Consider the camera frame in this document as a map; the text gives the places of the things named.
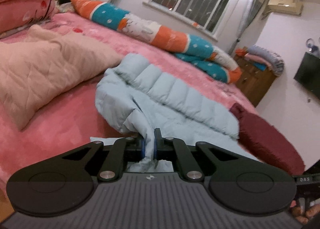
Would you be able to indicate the folded blankets on cabinet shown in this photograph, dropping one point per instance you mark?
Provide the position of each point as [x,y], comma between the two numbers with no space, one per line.
[261,55]

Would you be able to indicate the person right hand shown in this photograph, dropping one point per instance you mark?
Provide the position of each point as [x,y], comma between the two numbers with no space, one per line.
[306,216]

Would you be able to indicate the purple wall decoration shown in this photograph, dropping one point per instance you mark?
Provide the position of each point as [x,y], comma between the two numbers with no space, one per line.
[313,49]

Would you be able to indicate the maroon down jacket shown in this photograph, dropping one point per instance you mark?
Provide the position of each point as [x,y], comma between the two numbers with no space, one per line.
[266,143]

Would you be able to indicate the wooden cabinet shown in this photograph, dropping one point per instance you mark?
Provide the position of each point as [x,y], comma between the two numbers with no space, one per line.
[253,83]

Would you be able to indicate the orange teal rabbit rolled quilt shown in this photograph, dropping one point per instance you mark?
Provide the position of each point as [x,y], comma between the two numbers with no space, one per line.
[186,47]

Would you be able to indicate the light blue down jacket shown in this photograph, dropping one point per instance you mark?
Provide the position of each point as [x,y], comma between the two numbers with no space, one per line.
[137,96]

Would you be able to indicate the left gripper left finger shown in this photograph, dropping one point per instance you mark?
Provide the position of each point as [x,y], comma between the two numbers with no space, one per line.
[107,163]

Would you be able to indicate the right grey curtain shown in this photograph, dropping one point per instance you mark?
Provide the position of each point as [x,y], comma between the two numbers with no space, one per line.
[252,9]

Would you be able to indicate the wall mounted television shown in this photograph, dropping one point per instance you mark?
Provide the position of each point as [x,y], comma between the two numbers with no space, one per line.
[308,73]

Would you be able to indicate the wall air conditioner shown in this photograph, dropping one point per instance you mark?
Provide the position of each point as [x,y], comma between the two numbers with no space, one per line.
[292,7]

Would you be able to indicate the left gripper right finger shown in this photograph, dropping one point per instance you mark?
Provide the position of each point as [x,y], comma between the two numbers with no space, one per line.
[185,159]

